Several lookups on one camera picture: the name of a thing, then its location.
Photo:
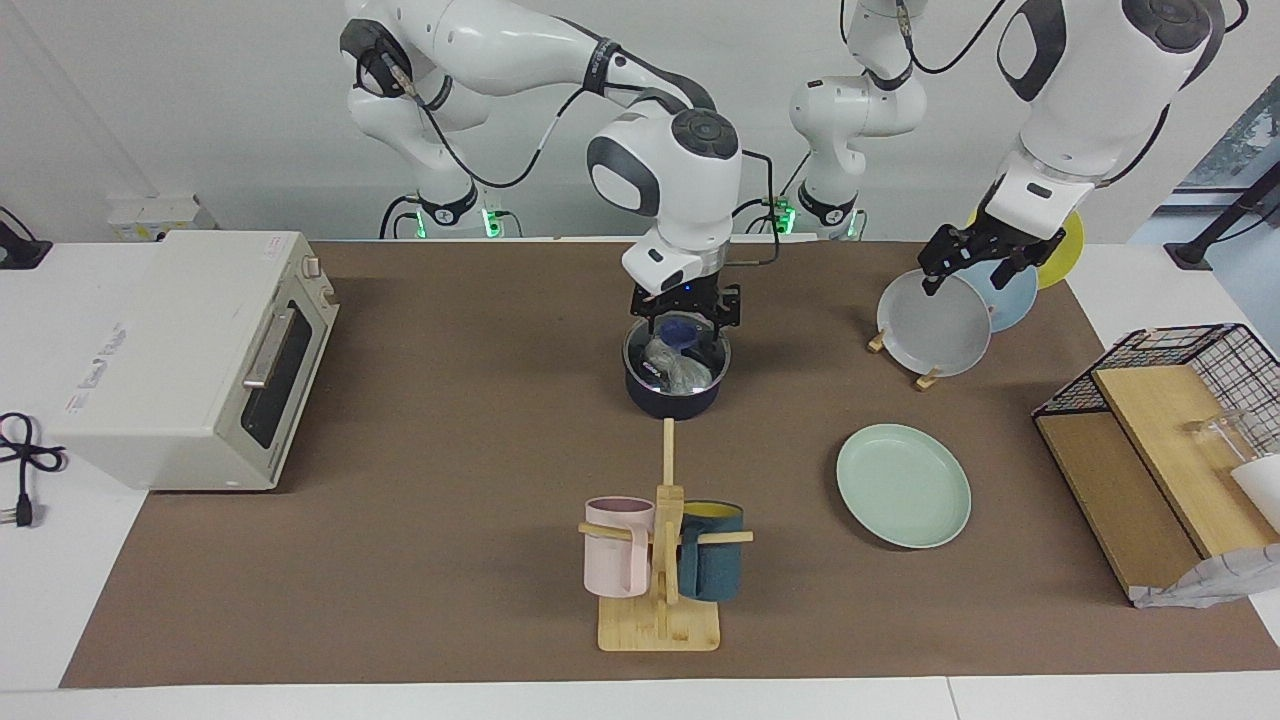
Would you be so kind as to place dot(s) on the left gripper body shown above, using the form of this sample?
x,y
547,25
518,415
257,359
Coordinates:
x,y
1010,243

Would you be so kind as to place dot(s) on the dark blue pot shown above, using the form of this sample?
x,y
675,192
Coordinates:
x,y
675,402

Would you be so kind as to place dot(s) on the wooden plate rack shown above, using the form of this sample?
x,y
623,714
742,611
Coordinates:
x,y
926,380

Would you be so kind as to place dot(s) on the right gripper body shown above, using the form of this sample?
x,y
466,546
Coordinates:
x,y
686,298

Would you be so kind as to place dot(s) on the dark teal mug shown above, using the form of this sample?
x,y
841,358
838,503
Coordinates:
x,y
712,565

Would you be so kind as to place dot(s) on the white toaster oven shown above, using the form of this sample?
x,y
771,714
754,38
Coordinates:
x,y
170,350

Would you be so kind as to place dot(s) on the light green plate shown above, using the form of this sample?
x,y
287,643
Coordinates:
x,y
903,487

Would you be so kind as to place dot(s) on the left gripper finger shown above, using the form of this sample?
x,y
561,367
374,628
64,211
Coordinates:
x,y
940,262
1015,268

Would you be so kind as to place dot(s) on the grey plate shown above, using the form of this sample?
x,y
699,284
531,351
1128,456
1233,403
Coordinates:
x,y
935,325

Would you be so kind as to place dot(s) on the clear vermicelli bundle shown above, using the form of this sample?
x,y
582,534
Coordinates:
x,y
678,368

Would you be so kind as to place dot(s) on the white paper bag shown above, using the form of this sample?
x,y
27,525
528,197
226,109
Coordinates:
x,y
1215,578

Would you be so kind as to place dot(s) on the wooden shelf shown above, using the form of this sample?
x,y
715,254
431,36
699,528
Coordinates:
x,y
1140,470

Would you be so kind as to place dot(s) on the pink mug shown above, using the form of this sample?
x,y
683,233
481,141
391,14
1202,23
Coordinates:
x,y
615,555

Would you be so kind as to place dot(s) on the window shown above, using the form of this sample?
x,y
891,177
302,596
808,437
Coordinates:
x,y
1240,140

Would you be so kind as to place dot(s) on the clear glass cup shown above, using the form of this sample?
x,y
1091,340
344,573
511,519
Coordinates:
x,y
1225,435

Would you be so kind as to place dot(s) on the black stand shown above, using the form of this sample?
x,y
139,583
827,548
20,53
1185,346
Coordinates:
x,y
1215,225
20,252

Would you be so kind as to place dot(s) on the yellow plate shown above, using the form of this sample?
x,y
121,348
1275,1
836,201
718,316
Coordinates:
x,y
1068,250

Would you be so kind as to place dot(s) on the wooden mug rack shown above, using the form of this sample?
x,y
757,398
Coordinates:
x,y
666,560

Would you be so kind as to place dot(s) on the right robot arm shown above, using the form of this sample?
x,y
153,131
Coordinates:
x,y
520,45

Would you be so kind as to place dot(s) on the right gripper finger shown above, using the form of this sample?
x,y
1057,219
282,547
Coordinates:
x,y
643,305
728,308

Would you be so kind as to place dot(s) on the light blue plate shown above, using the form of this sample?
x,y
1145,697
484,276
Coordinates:
x,y
1015,298

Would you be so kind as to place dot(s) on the white cup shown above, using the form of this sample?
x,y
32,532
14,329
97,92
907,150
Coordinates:
x,y
1262,490

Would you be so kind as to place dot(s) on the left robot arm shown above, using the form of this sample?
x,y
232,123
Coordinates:
x,y
1090,90

